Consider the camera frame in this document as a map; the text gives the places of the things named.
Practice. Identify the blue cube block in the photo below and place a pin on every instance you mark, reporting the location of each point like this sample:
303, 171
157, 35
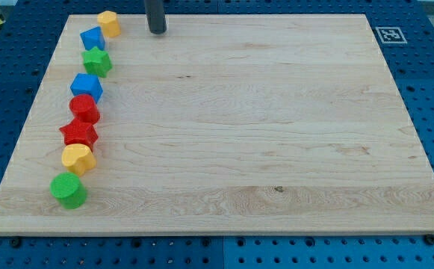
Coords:
87, 84

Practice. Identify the blue triangle block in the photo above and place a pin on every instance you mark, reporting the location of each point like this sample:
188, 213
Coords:
93, 38

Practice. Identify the green star block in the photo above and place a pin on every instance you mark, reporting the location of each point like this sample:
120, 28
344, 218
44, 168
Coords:
97, 62

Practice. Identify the yellow heart block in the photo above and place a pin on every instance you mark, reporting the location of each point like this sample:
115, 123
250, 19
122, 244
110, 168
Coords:
78, 158

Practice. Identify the yellow hexagon block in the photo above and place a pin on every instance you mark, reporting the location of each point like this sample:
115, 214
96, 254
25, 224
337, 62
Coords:
109, 23

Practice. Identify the wooden board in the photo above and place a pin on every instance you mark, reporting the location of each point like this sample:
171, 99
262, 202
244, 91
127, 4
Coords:
228, 125

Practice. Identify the white fiducial marker tag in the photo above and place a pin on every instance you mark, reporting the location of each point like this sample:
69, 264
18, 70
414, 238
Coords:
390, 35

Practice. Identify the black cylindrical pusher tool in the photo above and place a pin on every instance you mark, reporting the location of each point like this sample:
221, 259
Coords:
155, 15

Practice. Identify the red cylinder block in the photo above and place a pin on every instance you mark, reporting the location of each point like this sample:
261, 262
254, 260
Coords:
84, 108

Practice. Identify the green cylinder block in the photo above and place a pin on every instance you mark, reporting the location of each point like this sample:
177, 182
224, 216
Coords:
68, 190

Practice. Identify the red star block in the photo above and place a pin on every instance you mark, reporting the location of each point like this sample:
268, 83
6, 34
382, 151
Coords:
79, 132

